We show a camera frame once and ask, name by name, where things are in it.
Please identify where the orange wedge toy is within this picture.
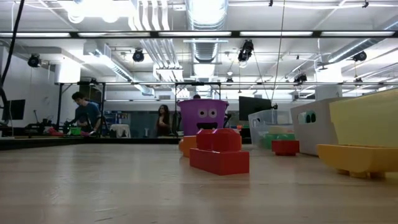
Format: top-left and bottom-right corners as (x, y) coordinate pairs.
(178, 135), (243, 158)

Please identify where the red stepped toy block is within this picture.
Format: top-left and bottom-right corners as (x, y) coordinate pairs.
(189, 128), (251, 176)

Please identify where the dark green double block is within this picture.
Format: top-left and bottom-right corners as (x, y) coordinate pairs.
(260, 133), (296, 149)

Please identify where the purple bucket with face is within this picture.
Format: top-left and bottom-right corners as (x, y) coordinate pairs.
(177, 98), (230, 138)

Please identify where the black monitor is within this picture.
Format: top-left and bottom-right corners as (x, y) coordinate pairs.
(238, 96), (274, 123)
(1, 99), (27, 121)

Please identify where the clear plastic bin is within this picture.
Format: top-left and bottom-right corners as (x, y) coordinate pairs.
(248, 109), (295, 150)

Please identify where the white background object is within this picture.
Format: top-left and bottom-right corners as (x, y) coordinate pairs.
(110, 123), (132, 139)

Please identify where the black overhead light bar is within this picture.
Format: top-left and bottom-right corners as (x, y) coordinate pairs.
(0, 29), (398, 39)

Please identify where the small red toy block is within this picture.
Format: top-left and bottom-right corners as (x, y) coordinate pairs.
(271, 139), (300, 157)

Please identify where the white plastic bin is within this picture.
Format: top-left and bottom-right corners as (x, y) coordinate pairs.
(290, 96), (346, 156)

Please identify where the orange-yellow long toy block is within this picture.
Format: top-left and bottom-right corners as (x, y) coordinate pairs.
(316, 144), (398, 180)

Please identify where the yellow translucent tray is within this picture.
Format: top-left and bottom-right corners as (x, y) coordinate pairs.
(329, 88), (398, 149)

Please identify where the silver ceiling duct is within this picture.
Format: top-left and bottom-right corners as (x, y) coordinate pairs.
(328, 18), (398, 63)
(185, 0), (229, 31)

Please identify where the thin hanging cable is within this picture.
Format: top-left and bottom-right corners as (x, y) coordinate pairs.
(269, 0), (286, 103)

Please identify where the black hanging cable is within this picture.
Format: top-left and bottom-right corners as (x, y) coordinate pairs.
(0, 0), (25, 105)

